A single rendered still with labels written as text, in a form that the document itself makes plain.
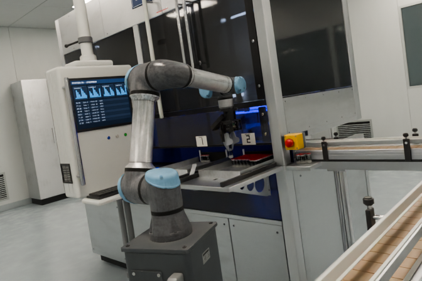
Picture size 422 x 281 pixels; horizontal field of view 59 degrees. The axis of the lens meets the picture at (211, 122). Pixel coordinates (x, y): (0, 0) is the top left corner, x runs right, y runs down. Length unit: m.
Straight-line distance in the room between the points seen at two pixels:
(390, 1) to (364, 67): 1.03
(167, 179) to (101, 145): 1.08
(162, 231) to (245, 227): 0.86
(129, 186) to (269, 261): 0.97
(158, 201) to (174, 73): 0.46
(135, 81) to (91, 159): 0.93
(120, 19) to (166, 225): 1.70
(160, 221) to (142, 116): 0.39
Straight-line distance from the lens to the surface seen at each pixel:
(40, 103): 6.61
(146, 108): 1.43
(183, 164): 2.23
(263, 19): 1.85
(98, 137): 2.31
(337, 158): 1.82
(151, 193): 1.31
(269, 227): 2.00
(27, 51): 7.20
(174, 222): 1.32
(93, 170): 2.30
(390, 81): 6.40
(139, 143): 1.42
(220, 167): 1.95
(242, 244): 2.16
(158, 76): 1.38
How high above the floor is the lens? 1.23
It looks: 3 degrees down
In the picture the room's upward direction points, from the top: 8 degrees counter-clockwise
